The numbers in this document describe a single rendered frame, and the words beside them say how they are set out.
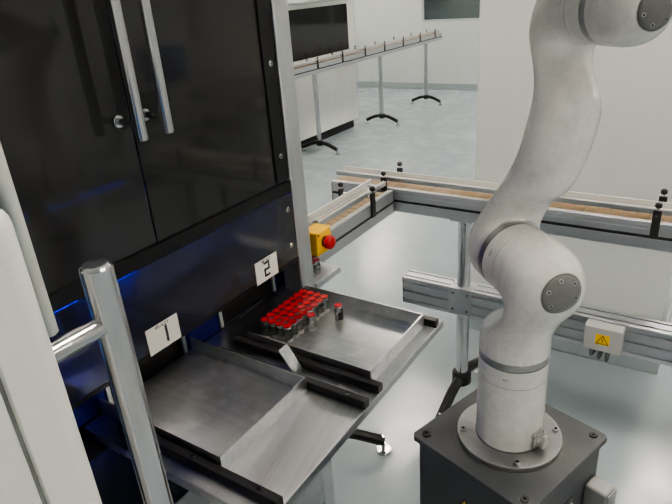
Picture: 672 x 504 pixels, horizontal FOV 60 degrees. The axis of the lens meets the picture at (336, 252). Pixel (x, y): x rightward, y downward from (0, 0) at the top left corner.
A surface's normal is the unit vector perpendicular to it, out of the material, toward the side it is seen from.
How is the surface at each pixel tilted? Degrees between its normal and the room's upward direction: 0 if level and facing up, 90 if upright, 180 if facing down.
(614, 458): 0
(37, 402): 90
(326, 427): 0
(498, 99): 90
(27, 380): 90
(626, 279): 90
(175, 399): 0
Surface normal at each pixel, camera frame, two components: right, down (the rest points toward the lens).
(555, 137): -0.42, 0.27
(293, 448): -0.07, -0.91
